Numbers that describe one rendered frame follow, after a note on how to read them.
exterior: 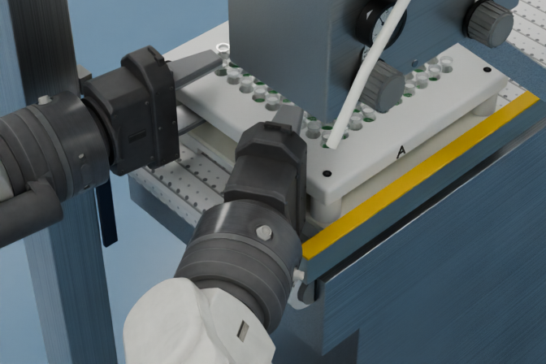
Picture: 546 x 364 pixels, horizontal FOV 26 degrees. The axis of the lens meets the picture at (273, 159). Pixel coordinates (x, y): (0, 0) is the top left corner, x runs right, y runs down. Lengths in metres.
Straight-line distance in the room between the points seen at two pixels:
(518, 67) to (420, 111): 0.10
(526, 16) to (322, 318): 0.46
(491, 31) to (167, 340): 0.33
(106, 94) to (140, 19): 1.91
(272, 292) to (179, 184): 0.26
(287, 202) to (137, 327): 0.17
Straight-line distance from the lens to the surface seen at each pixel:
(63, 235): 1.22
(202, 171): 1.11
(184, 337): 0.78
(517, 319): 1.57
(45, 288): 1.30
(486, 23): 0.91
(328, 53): 0.80
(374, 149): 1.03
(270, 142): 0.94
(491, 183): 1.17
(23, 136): 1.00
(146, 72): 1.03
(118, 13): 2.96
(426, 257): 1.15
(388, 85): 0.82
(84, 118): 1.01
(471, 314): 1.44
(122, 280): 2.28
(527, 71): 1.05
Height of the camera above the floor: 1.67
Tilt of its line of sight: 42 degrees down
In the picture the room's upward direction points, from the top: straight up
